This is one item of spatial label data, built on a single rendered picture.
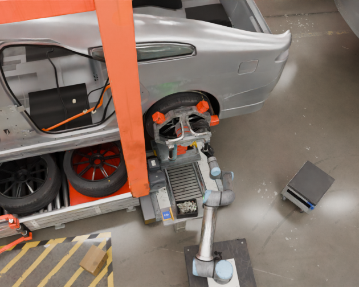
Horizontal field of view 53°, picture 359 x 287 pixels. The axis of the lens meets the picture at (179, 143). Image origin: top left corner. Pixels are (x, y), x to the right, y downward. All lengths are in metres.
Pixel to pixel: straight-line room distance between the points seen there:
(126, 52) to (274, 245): 2.74
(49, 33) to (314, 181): 2.87
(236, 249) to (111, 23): 2.48
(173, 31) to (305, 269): 2.64
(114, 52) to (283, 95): 3.42
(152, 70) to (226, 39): 0.62
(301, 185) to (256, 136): 0.92
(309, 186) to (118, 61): 2.64
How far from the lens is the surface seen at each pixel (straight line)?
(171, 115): 3.17
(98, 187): 3.56
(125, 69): 1.97
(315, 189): 3.98
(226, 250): 3.55
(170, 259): 3.79
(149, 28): 2.76
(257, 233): 3.98
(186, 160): 4.01
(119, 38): 1.82
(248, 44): 3.01
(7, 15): 1.75
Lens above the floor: 3.69
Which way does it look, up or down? 59 degrees down
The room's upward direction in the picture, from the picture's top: 4 degrees clockwise
